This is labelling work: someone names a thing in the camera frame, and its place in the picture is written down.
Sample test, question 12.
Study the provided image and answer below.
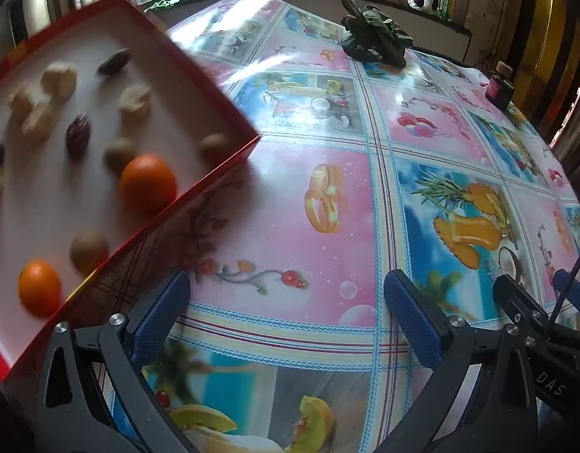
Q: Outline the red box with white inside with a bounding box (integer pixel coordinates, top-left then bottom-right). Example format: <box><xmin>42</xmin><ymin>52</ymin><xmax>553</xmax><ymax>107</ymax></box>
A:
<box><xmin>0</xmin><ymin>0</ymin><xmax>261</xmax><ymax>383</ymax></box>

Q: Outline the small orange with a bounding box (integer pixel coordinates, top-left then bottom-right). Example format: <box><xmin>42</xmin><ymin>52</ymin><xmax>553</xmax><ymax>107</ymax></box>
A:
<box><xmin>17</xmin><ymin>259</ymin><xmax>63</xmax><ymax>318</ymax></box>

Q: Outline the large orange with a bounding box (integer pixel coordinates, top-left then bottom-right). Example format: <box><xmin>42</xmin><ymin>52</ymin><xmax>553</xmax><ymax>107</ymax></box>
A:
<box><xmin>119</xmin><ymin>153</ymin><xmax>178</xmax><ymax>215</ymax></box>

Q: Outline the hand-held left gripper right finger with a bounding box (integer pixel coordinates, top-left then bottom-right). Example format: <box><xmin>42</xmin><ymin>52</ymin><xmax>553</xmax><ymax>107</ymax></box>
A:
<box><xmin>375</xmin><ymin>269</ymin><xmax>541</xmax><ymax>453</ymax></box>

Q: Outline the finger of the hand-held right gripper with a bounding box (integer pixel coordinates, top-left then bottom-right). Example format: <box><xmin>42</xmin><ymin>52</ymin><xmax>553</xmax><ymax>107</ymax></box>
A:
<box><xmin>553</xmin><ymin>268</ymin><xmax>580</xmax><ymax>313</ymax></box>
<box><xmin>492</xmin><ymin>273</ymin><xmax>551</xmax><ymax>348</ymax></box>

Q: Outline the dark green cloth bundle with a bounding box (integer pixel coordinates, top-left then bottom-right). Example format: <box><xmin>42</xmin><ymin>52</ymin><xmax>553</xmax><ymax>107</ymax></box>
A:
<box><xmin>339</xmin><ymin>0</ymin><xmax>413</xmax><ymax>68</ymax></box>

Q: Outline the dark jar with pink label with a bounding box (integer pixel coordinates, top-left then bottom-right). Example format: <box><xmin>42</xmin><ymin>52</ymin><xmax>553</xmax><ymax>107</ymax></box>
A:
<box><xmin>484</xmin><ymin>60</ymin><xmax>515</xmax><ymax>109</ymax></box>

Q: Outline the fruit print plastic tablecloth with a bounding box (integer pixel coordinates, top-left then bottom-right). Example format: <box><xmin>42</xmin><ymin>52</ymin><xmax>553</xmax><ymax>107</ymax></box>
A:
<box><xmin>2</xmin><ymin>0</ymin><xmax>580</xmax><ymax>453</ymax></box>

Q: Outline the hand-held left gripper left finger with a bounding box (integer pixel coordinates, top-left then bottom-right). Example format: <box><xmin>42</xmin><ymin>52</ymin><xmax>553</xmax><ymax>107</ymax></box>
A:
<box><xmin>32</xmin><ymin>269</ymin><xmax>196</xmax><ymax>453</ymax></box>

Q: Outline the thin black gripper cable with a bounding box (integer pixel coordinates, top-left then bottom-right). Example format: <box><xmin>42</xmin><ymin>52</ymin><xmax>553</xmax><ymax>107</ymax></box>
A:
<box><xmin>542</xmin><ymin>238</ymin><xmax>580</xmax><ymax>343</ymax></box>

